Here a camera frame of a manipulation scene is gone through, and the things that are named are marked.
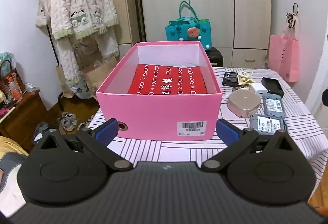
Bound beige canvas tote bag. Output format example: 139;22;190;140
35;0;53;35

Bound grey sneaker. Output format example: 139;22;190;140
58;118;75;133
61;112;79;124

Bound black rubber case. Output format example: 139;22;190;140
261;77;284;98

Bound black clothes rack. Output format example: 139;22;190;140
38;0;67;112

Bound white charger plug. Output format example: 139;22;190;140
250;82;268;98

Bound black suitcase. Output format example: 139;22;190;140
205;47;224;68

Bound plain brown paper bag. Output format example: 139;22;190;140
55;64;75;98

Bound printed blanket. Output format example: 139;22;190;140
0;136;30;217

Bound wicker basket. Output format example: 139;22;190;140
0;60;26;98

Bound beige rounded square device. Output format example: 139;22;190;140
227;89;262;118

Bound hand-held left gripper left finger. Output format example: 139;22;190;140
29;118;134;172

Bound floral patterned bag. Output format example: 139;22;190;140
0;52;16;77

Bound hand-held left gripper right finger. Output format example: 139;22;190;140
201;118;304;172

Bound white green plastic bag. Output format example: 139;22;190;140
69;78;91;99

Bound orange drink bottle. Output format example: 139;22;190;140
8;78;23;101

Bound pink paper gift bag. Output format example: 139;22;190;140
268;13;300;83

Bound black battery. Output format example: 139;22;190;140
222;72;240;87

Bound wooden cabinet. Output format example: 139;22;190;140
0;88;49;151

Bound black hair ties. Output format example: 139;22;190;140
286;3;300;28

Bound cream plastic clip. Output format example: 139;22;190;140
237;70;255;81

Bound teal felt handbag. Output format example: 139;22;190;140
165;1;212;50

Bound brown paper bag green print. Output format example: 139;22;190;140
83;56;118;94

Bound pink cardboard box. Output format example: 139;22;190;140
96;41;223;141

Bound grey portable router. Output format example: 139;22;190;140
262;93;285;118
250;114;287;136

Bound red printed flat box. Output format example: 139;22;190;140
127;64;207;96

